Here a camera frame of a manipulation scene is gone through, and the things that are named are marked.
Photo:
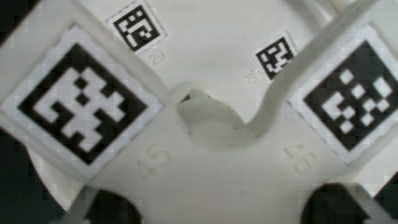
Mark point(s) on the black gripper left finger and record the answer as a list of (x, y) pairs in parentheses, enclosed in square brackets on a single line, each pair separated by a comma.
[(100, 208)]

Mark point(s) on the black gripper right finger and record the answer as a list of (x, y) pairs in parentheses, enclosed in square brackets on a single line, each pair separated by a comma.
[(342, 205)]

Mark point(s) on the white cross table base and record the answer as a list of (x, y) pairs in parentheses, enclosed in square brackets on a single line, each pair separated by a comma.
[(77, 118)]

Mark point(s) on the white round table top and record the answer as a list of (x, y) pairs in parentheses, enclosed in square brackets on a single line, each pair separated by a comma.
[(219, 28)]

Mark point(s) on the white cylindrical table leg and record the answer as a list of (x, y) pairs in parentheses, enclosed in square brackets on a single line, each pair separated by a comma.
[(216, 126)]

